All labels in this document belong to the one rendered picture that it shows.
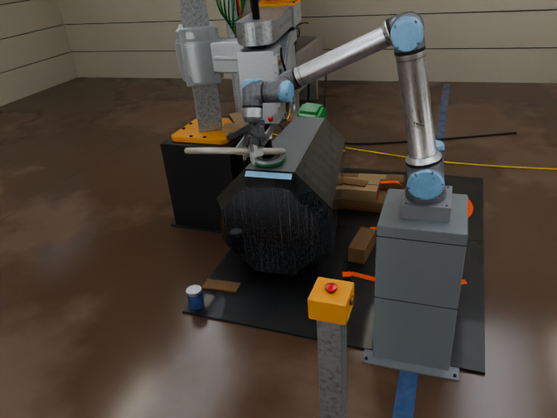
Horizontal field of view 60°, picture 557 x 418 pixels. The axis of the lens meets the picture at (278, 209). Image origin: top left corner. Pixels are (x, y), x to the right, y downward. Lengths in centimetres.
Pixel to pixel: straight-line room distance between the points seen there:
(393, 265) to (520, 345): 98
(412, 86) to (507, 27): 605
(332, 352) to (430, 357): 118
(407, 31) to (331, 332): 110
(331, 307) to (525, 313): 197
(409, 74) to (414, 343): 141
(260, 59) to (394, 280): 139
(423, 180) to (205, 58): 208
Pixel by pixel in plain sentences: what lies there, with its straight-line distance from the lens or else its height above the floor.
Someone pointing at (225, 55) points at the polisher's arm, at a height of 136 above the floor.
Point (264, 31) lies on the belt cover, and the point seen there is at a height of 163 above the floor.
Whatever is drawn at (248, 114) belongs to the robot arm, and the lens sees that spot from 211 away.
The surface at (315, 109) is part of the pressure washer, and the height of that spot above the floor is 56.
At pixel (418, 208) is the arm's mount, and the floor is 91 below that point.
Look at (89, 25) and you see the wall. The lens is 1024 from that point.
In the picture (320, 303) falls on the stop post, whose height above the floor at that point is 107.
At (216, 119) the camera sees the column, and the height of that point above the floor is 87.
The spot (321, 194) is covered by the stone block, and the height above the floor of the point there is 65.
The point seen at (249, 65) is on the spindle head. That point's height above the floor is 144.
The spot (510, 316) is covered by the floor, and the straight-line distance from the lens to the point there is 323.
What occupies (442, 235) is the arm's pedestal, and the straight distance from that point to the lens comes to 228.
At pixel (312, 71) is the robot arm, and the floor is 154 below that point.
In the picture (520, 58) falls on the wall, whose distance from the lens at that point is 807.
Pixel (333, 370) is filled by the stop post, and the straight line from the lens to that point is 169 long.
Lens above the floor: 202
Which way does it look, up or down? 29 degrees down
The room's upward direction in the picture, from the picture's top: 5 degrees counter-clockwise
